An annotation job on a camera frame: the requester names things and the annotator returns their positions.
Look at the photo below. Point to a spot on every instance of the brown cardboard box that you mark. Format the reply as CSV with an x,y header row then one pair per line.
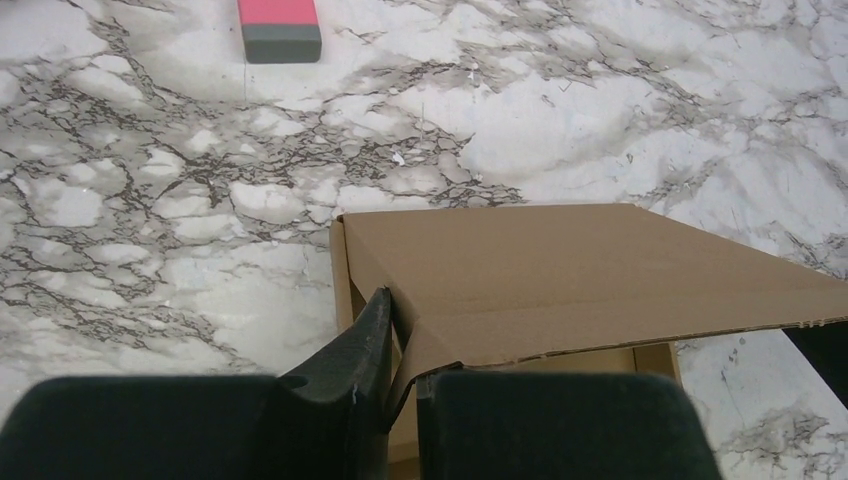
x,y
591,288

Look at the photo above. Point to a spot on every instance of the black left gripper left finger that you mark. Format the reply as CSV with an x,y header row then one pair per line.
x,y
322,420

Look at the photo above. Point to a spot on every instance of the pink whiteboard eraser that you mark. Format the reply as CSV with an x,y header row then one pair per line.
x,y
280,31

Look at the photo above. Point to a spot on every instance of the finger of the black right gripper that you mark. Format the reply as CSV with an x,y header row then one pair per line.
x,y
825,348

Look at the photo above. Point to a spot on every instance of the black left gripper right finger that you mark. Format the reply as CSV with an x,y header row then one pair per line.
x,y
494,425

